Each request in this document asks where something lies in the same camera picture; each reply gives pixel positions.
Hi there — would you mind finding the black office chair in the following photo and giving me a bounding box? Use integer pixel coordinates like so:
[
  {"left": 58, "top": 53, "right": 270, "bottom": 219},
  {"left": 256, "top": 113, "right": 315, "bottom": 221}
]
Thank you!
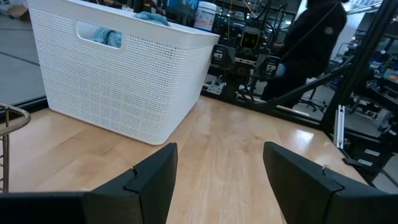
[{"left": 297, "top": 86, "right": 329, "bottom": 113}]

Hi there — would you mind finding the teal striped knit cloth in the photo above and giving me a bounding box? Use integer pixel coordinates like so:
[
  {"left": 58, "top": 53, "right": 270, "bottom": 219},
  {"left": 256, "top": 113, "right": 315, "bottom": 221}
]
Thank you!
[{"left": 89, "top": 11, "right": 172, "bottom": 50}]

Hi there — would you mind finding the white perforated laundry basket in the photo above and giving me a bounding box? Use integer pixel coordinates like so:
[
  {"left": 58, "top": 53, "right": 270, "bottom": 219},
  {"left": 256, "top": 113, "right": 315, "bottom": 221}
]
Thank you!
[{"left": 26, "top": 0, "right": 221, "bottom": 146}]

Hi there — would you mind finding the white labelled canister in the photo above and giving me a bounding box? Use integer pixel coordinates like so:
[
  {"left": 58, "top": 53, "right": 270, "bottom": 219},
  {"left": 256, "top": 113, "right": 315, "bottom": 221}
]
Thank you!
[{"left": 193, "top": 1, "right": 218, "bottom": 32}]

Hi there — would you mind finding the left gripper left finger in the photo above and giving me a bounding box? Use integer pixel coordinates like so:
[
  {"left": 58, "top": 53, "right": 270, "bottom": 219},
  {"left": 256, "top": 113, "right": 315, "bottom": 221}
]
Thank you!
[{"left": 82, "top": 142, "right": 179, "bottom": 224}]

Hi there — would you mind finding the metal wire basket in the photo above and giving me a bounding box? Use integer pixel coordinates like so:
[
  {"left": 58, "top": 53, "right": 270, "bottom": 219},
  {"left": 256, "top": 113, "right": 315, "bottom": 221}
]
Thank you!
[{"left": 0, "top": 101, "right": 32, "bottom": 194}]

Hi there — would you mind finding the person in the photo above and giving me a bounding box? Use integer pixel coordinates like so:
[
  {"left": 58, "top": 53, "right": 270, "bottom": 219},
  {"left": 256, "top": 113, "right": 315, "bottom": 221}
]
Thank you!
[{"left": 260, "top": 0, "right": 349, "bottom": 109}]

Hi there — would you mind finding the silver aluminium extrusion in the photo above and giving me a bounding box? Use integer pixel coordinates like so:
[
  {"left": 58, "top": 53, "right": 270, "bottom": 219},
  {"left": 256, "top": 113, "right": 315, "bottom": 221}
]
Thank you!
[{"left": 333, "top": 104, "right": 346, "bottom": 150}]

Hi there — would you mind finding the cardboard box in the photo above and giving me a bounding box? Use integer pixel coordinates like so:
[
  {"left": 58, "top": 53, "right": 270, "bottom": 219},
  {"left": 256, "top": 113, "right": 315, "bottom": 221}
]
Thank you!
[{"left": 6, "top": 3, "right": 31, "bottom": 22}]

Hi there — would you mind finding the black metal table frame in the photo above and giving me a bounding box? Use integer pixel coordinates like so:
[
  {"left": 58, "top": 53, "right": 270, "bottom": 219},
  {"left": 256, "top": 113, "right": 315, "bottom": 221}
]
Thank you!
[{"left": 200, "top": 0, "right": 398, "bottom": 187}]

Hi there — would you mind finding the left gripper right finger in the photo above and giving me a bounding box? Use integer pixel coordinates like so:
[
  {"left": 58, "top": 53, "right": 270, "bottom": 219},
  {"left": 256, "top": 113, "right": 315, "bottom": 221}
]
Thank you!
[{"left": 262, "top": 141, "right": 398, "bottom": 224}]

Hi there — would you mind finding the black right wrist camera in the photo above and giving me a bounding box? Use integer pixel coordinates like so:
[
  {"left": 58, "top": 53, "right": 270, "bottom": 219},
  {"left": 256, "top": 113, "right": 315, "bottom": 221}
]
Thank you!
[{"left": 239, "top": 26, "right": 261, "bottom": 50}]

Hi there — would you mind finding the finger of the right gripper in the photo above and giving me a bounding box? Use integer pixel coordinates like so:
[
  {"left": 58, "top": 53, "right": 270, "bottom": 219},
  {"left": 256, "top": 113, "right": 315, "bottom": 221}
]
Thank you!
[
  {"left": 255, "top": 55, "right": 280, "bottom": 80},
  {"left": 211, "top": 45, "right": 236, "bottom": 72}
]

